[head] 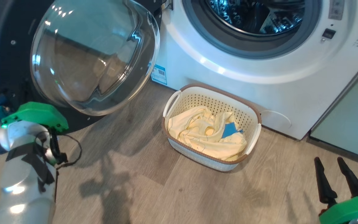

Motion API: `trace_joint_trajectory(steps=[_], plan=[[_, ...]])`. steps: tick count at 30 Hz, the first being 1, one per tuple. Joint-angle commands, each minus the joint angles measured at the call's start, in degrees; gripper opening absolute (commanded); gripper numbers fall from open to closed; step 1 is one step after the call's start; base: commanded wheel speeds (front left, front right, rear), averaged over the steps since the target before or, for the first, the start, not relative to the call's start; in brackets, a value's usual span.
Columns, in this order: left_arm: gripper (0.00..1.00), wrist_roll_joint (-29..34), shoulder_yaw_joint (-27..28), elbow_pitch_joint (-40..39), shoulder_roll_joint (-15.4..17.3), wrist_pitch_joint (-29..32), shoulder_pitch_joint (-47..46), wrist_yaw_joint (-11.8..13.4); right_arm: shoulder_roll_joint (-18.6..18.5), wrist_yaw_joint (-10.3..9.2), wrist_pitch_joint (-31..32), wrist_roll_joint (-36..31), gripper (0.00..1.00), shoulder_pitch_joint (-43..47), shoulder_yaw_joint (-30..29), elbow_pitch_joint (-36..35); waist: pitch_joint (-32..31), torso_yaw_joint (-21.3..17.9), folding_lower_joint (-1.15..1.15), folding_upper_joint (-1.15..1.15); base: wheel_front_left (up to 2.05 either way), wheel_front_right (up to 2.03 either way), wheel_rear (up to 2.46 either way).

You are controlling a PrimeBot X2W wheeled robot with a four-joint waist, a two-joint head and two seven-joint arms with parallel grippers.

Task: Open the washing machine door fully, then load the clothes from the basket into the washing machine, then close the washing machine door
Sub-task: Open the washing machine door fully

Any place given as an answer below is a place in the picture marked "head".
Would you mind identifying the white front-load washing machine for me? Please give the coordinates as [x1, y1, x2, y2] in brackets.
[150, 0, 358, 140]

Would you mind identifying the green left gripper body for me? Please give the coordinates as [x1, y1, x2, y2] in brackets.
[0, 102, 69, 133]

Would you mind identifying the blue energy label sticker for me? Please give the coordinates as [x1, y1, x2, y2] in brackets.
[151, 64, 168, 85]

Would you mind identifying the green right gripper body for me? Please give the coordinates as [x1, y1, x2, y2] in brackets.
[319, 196, 358, 224]

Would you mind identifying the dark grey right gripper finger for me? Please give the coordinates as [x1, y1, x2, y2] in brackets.
[337, 157, 358, 199]
[314, 157, 338, 208]

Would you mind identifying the stainless steel washing machine drum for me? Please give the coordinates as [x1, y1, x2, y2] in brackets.
[205, 0, 305, 35]

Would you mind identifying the round dark glass washer door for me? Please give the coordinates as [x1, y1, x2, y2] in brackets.
[0, 0, 161, 133]

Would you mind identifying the grey warning sticker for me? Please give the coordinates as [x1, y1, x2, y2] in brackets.
[329, 0, 345, 20]

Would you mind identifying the white perforated laundry basket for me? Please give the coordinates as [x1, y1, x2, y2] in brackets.
[162, 83, 262, 172]

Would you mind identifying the light blue cabinet panel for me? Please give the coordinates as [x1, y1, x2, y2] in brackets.
[310, 58, 358, 162]

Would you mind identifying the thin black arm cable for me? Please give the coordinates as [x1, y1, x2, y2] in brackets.
[50, 132, 82, 171]

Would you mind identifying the round white filter cover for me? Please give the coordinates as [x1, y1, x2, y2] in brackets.
[260, 110, 292, 128]

